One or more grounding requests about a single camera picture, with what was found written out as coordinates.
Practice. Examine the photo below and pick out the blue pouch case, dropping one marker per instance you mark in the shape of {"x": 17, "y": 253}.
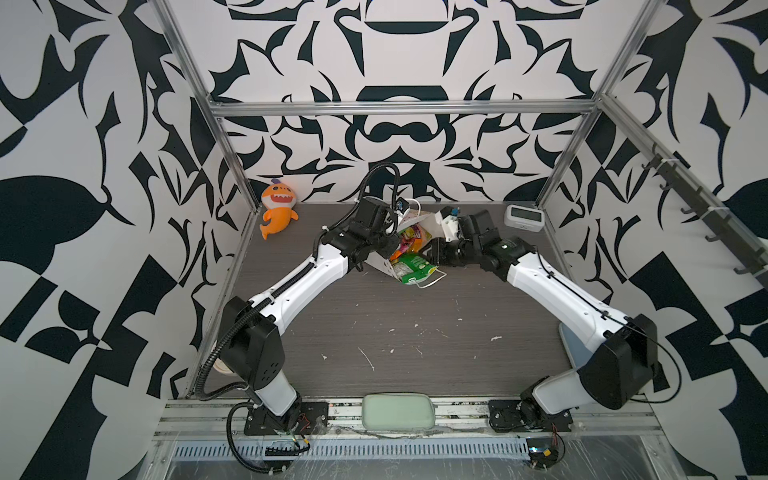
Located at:
{"x": 578, "y": 355}

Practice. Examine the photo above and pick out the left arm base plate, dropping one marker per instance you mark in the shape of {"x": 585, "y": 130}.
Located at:
{"x": 302, "y": 418}

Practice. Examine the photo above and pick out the patterned paper gift bag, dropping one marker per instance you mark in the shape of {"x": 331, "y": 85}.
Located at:
{"x": 415, "y": 234}

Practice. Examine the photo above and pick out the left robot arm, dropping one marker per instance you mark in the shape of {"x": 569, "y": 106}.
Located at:
{"x": 248, "y": 354}

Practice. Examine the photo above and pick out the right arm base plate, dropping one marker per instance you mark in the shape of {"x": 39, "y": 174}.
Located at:
{"x": 507, "y": 416}

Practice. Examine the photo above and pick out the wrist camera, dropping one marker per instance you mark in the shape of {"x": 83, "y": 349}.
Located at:
{"x": 407, "y": 208}
{"x": 448, "y": 220}

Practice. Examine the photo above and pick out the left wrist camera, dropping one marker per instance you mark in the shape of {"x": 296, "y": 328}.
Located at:
{"x": 407, "y": 208}

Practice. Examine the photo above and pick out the orange shark plush toy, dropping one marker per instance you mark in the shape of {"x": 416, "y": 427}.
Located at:
{"x": 279, "y": 201}

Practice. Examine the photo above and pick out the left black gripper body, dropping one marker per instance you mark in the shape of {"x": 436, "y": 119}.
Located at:
{"x": 384, "y": 243}

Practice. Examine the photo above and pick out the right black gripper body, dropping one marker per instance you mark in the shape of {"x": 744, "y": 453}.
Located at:
{"x": 458, "y": 253}

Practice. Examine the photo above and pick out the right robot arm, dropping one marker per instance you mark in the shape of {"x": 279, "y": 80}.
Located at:
{"x": 624, "y": 349}

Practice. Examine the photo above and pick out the white cable duct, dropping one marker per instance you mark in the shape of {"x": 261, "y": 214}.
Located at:
{"x": 388, "y": 449}

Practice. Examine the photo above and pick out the green pouch case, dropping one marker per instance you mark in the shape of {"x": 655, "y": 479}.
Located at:
{"x": 397, "y": 412}

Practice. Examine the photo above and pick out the white digital clock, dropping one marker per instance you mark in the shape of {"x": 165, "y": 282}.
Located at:
{"x": 524, "y": 218}

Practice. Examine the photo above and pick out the green Fox's candy packet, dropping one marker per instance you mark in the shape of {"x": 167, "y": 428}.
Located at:
{"x": 412, "y": 269}

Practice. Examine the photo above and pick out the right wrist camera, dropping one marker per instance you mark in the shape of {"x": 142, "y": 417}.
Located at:
{"x": 448, "y": 220}

